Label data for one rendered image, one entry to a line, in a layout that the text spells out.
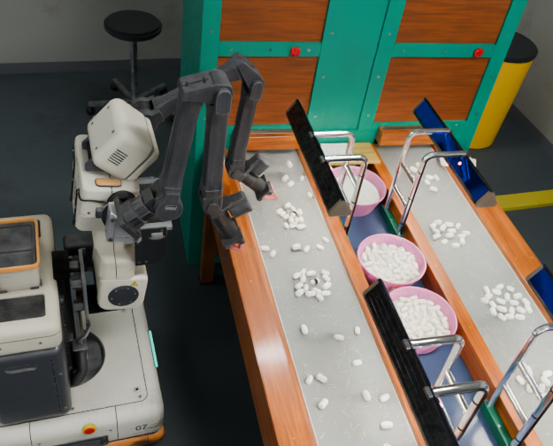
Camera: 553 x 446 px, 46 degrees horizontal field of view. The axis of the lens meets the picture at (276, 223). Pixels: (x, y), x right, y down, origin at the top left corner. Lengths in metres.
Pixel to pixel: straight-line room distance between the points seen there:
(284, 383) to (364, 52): 1.44
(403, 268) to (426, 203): 0.44
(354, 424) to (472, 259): 0.94
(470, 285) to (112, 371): 1.41
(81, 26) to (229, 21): 2.30
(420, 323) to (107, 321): 1.27
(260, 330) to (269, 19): 1.20
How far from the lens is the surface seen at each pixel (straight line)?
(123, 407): 2.58
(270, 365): 2.11
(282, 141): 2.88
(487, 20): 3.03
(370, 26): 2.79
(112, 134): 1.92
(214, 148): 1.78
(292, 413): 2.03
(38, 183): 3.94
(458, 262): 2.67
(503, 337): 2.48
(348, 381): 2.16
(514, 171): 4.71
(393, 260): 2.58
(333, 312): 2.32
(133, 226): 1.89
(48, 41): 4.84
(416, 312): 2.41
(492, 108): 4.60
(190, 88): 1.67
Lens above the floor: 2.47
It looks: 42 degrees down
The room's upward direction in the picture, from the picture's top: 10 degrees clockwise
